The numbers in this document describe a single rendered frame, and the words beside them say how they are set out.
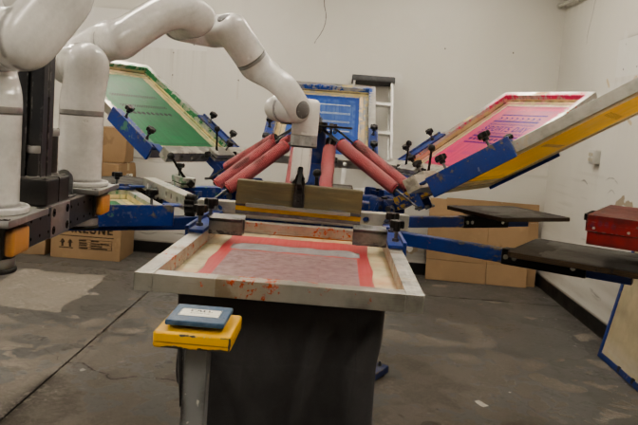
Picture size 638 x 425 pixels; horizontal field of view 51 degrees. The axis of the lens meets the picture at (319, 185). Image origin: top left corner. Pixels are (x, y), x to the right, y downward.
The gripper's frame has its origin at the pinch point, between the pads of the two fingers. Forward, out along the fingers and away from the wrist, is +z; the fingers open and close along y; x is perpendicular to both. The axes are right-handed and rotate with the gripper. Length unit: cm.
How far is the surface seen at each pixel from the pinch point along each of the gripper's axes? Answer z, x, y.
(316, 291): 12, 8, 57
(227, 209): 7.8, -24.1, -24.5
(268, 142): -13, -19, -82
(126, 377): 109, -84, -127
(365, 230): 6.7, 19.4, 1.4
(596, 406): 107, 151, -141
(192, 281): 12, -17, 57
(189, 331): 15, -12, 80
